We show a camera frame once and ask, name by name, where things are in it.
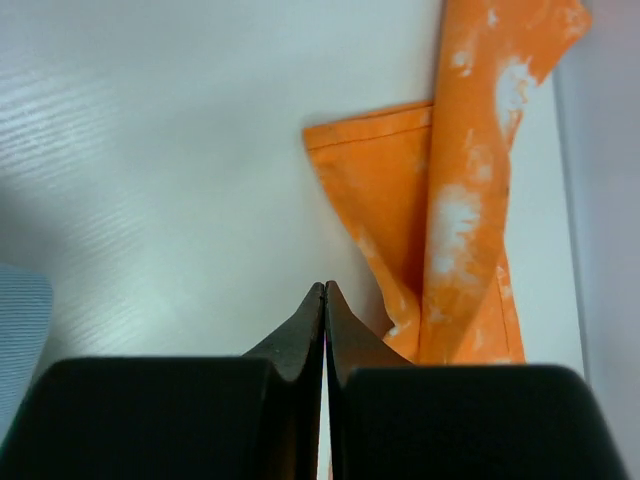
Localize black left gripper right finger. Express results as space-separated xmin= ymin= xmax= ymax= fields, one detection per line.
xmin=324 ymin=282 xmax=628 ymax=479

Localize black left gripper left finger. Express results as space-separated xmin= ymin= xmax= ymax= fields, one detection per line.
xmin=1 ymin=284 xmax=325 ymax=479

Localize orange white tie-dye trousers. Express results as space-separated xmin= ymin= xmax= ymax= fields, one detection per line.
xmin=303 ymin=1 xmax=592 ymax=365

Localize light blue garment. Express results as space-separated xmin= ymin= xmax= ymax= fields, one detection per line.
xmin=0 ymin=265 xmax=53 ymax=437

